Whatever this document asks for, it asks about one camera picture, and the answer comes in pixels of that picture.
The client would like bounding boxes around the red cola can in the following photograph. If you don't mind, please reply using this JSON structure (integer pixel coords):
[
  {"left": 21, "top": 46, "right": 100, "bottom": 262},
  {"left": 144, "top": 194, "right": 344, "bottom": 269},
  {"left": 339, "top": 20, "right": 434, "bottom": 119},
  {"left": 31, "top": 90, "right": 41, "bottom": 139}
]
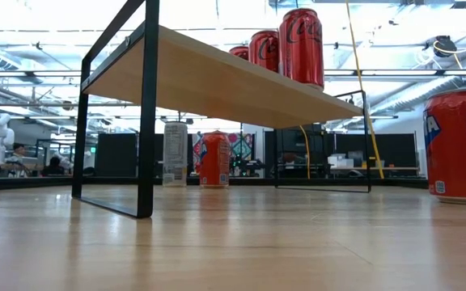
[
  {"left": 277, "top": 6, "right": 325, "bottom": 92},
  {"left": 228, "top": 44, "right": 251, "bottom": 61},
  {"left": 248, "top": 29, "right": 282, "bottom": 74}
]

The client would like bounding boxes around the white slim beverage can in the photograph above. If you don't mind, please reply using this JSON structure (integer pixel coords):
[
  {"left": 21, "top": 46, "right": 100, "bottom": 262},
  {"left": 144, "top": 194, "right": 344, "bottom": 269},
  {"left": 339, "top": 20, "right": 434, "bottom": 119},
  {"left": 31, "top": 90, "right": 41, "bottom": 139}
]
[{"left": 162, "top": 120, "right": 189, "bottom": 188}]

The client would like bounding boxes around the orange soda can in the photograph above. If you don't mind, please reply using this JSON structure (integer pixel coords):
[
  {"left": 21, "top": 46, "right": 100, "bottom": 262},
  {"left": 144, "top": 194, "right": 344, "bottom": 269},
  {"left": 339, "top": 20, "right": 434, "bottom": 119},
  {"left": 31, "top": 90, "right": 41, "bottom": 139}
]
[{"left": 199, "top": 130, "right": 231, "bottom": 190}]

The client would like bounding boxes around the black cabinet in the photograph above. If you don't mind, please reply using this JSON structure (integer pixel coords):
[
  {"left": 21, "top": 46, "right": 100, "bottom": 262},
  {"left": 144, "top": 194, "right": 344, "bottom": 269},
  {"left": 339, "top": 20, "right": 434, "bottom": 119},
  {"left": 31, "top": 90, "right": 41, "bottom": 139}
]
[{"left": 264, "top": 124, "right": 327, "bottom": 179}]

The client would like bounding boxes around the black partition panel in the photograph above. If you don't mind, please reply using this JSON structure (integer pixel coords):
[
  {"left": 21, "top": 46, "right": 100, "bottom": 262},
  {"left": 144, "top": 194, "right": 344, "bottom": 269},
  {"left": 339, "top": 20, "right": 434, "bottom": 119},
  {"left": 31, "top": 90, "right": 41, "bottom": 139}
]
[
  {"left": 95, "top": 133, "right": 164, "bottom": 178},
  {"left": 324, "top": 133, "right": 418, "bottom": 167}
]

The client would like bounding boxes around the person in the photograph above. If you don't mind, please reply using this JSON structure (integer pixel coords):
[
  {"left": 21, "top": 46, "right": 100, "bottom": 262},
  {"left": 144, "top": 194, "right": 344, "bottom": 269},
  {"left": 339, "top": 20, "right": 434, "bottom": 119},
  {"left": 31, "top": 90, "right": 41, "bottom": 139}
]
[
  {"left": 6, "top": 141, "right": 30, "bottom": 177},
  {"left": 40, "top": 155, "right": 66, "bottom": 177}
]

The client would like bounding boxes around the red can behind tray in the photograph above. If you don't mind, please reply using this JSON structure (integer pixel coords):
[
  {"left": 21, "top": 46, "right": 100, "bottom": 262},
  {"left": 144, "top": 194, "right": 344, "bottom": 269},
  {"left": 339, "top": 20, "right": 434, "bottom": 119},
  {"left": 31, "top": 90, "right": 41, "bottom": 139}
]
[{"left": 422, "top": 86, "right": 466, "bottom": 206}]

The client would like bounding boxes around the colourful wall poster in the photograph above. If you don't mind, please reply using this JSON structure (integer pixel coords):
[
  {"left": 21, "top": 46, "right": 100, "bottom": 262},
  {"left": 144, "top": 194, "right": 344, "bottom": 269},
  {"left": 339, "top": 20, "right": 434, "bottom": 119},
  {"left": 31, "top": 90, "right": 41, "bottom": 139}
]
[{"left": 192, "top": 132, "right": 255, "bottom": 162}]

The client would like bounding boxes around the wooden shelf black metal frame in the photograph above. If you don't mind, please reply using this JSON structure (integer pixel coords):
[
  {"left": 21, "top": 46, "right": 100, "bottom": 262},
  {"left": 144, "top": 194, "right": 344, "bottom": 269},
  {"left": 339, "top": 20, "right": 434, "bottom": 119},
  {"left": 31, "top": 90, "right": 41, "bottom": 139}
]
[{"left": 71, "top": 0, "right": 372, "bottom": 219}]

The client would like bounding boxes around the black ceiling cable reel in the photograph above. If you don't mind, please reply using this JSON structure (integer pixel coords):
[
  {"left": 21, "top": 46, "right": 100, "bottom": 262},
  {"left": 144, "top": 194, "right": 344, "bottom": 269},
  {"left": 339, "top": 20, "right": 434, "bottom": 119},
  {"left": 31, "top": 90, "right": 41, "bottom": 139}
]
[{"left": 433, "top": 35, "right": 459, "bottom": 58}]

